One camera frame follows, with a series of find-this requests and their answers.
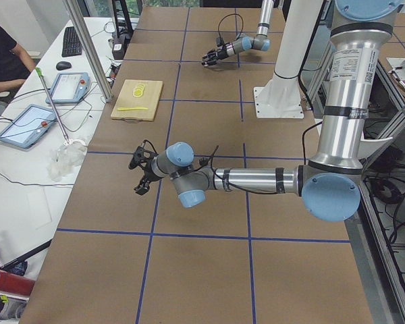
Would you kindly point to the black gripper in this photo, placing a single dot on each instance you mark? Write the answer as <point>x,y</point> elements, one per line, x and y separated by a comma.
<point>148,173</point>
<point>221,50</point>

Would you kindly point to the clear glass cup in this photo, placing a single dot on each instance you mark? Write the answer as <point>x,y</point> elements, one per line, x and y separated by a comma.
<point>205,61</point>

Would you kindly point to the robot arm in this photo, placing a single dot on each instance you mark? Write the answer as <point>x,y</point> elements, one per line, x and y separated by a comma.
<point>328,183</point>
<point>242,43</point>

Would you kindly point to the bamboo cutting board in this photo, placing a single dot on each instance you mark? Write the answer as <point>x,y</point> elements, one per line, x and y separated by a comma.
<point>150,99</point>

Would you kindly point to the front lemon slice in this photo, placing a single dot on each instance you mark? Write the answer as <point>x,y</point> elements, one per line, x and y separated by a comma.
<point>136,95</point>

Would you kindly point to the yellow plastic knife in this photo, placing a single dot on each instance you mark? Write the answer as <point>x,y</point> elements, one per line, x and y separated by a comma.
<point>136,108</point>

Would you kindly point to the crumpled white tissue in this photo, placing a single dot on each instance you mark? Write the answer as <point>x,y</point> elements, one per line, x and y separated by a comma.
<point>65,158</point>

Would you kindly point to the white paper sheet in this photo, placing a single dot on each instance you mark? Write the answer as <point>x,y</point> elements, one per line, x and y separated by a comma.
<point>39,212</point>

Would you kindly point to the far teach pendant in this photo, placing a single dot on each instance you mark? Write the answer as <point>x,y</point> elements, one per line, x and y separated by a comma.
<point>69,87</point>

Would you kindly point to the teach pendant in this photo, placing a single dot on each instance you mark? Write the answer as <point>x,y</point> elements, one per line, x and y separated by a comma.
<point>69,87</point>
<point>28,127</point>

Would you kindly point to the near teach pendant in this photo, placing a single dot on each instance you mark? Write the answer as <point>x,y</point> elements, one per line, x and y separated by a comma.
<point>28,127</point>

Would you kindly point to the black keyboard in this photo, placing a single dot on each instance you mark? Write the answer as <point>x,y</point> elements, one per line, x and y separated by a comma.
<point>71,43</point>

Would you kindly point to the black computer mouse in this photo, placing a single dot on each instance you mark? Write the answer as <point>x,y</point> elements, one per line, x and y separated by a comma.
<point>63,65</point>

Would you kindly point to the green tipped metal rod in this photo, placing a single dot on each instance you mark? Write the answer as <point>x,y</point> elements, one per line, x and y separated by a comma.
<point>59,121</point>

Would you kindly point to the red cylinder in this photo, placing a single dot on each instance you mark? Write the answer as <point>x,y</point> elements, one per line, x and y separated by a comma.
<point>15,284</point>

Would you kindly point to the white plastic chair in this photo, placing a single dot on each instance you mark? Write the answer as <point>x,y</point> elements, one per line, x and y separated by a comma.
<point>369,146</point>

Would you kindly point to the seated person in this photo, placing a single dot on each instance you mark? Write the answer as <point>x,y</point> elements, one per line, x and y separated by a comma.
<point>15,63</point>

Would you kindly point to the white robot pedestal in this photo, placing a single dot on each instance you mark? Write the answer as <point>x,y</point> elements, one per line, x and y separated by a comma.
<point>280,97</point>

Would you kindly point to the aluminium frame post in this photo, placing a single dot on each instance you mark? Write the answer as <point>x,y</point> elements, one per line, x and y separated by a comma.
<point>78,21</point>

